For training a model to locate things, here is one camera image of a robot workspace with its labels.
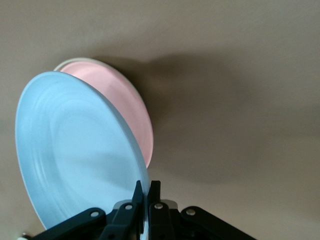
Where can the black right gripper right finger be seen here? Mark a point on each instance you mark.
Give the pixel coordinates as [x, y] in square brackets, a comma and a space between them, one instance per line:
[165, 225]

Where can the blue plate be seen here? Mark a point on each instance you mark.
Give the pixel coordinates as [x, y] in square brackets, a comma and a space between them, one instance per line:
[75, 150]

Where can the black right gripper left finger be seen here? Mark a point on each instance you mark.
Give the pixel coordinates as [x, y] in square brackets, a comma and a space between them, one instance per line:
[117, 225]

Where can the pink plate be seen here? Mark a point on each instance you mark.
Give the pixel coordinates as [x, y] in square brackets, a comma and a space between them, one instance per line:
[125, 105]

